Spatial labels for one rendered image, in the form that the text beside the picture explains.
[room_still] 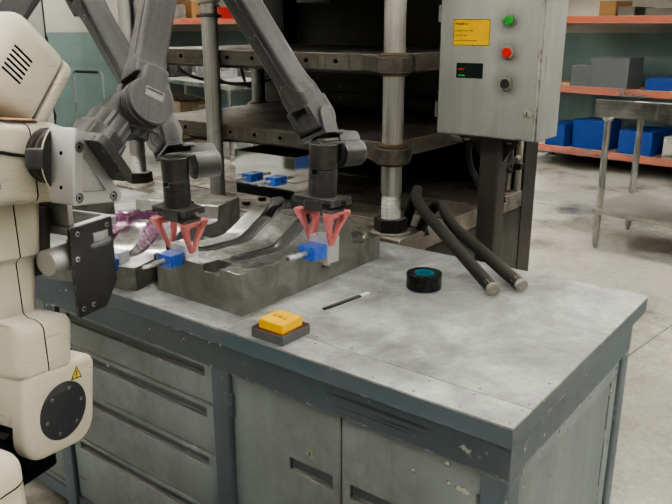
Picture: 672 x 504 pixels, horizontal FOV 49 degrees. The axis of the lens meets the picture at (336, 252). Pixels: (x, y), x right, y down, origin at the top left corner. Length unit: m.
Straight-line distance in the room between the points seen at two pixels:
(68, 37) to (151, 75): 8.17
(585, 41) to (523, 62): 6.42
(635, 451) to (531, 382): 1.49
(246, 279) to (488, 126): 0.89
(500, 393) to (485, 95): 1.05
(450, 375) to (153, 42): 0.74
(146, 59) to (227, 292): 0.52
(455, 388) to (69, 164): 0.69
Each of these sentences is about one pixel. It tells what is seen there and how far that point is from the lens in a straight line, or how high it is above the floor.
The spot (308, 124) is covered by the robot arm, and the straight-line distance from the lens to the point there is 1.45.
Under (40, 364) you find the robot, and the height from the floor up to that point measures 0.83.
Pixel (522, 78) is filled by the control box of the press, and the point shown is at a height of 1.24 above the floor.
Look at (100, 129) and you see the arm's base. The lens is 1.16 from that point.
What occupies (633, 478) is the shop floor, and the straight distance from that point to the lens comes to 2.60.
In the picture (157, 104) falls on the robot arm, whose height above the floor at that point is 1.25.
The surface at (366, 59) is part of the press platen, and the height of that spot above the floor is 1.28.
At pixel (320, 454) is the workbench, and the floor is 0.56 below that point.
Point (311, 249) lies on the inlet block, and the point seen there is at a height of 0.94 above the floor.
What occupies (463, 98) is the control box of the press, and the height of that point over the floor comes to 1.17.
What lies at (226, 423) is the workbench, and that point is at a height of 0.55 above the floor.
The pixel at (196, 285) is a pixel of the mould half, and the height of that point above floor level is 0.84.
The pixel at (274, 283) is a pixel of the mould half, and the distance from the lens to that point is 1.57.
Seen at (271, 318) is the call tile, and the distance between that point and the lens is 1.40.
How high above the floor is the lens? 1.37
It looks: 17 degrees down
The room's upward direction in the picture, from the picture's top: straight up
